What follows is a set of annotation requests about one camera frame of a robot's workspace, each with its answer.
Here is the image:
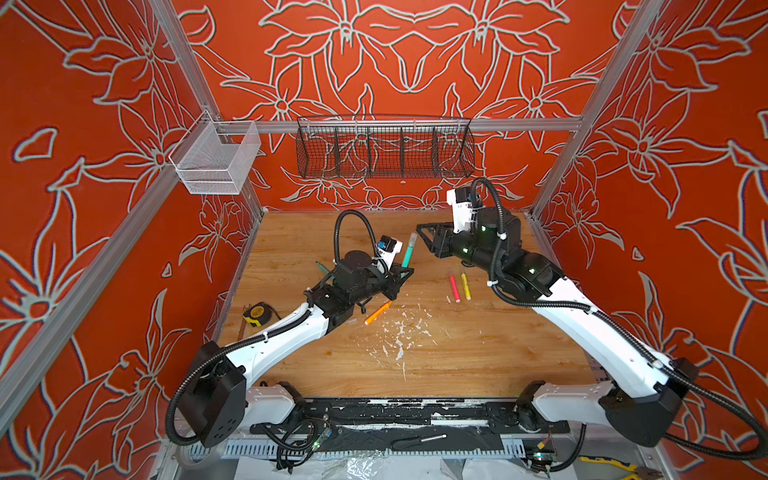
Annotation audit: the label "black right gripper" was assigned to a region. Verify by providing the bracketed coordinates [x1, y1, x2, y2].
[415, 218, 507, 276]

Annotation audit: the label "pink highlighter pen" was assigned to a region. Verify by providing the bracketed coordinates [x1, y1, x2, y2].
[448, 274, 461, 303]

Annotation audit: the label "yellow highlighter pen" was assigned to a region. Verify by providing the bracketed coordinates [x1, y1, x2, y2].
[460, 273, 472, 301]

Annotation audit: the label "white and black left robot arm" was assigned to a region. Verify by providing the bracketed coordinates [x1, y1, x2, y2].
[165, 251, 414, 447]

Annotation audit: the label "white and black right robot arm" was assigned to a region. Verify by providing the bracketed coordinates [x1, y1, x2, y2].
[416, 207, 698, 447]

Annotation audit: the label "orange highlighter pen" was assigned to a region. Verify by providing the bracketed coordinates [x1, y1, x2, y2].
[365, 300, 393, 325]

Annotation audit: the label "yellow black tape measure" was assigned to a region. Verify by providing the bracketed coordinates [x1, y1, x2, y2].
[242, 302, 281, 328]

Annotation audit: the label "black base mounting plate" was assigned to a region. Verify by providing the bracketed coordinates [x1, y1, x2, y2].
[250, 398, 572, 455]

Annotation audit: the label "clear plastic bin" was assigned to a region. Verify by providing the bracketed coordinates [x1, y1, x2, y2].
[169, 112, 262, 195]

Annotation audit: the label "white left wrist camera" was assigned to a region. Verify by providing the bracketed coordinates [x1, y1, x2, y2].
[374, 235, 402, 274]

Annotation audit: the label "black corrugated cable conduit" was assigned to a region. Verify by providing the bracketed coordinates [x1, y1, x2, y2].
[469, 176, 768, 462]
[164, 209, 380, 446]

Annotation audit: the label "black wire basket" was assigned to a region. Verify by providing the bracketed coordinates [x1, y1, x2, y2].
[296, 114, 476, 180]

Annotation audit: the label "yellow handled pliers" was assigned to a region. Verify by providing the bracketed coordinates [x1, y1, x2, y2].
[578, 455, 661, 480]

